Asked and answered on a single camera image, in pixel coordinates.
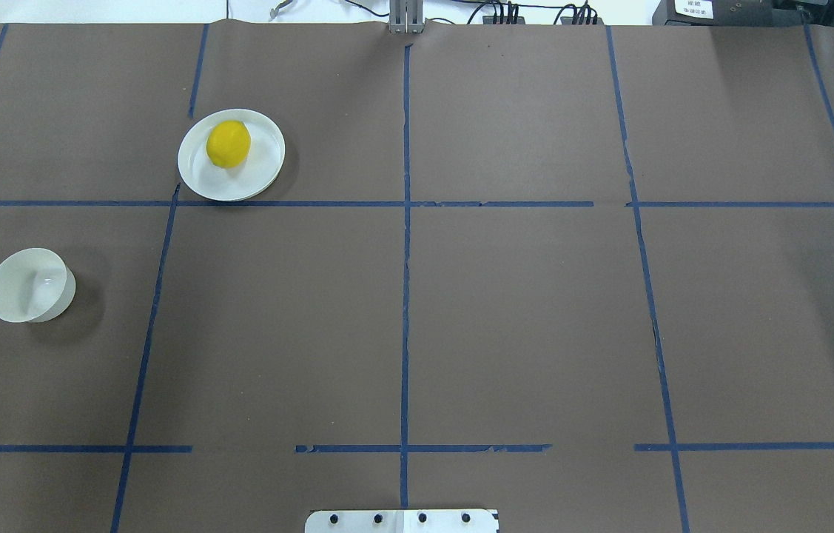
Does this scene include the aluminium frame post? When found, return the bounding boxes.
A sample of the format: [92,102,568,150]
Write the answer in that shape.
[389,0,426,35]

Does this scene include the white bowl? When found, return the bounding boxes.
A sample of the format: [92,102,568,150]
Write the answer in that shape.
[0,247,76,324]

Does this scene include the black power box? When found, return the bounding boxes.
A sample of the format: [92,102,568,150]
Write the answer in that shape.
[651,1,809,27]

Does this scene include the brown paper table cover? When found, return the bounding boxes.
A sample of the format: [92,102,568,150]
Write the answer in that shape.
[0,20,834,532]

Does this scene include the metal base plate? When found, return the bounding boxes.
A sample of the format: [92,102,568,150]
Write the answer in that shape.
[304,509,500,532]

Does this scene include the white plate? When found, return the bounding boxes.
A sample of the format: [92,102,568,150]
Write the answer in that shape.
[177,109,287,201]

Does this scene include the yellow lemon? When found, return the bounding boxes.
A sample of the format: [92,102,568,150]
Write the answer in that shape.
[206,121,252,169]

